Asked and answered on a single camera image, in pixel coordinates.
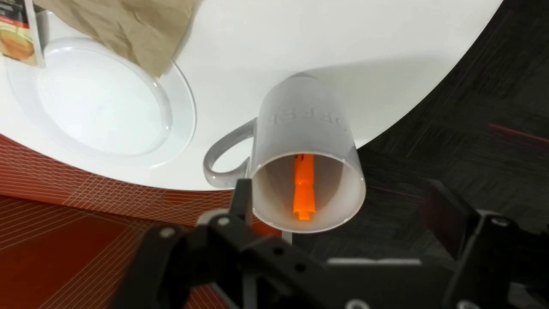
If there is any white ceramic mug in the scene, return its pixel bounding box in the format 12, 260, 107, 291
203, 73, 367, 236

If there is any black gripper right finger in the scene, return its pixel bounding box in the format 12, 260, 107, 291
426, 179, 549, 309

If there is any orange marker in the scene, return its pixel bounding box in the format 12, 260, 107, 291
292, 153, 318, 224

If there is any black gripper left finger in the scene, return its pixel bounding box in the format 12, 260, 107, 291
113, 179, 271, 309

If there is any black orange tea packet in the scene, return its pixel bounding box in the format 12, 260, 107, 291
0, 0, 46, 69

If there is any white round plate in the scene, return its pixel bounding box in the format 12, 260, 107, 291
2, 37, 199, 174

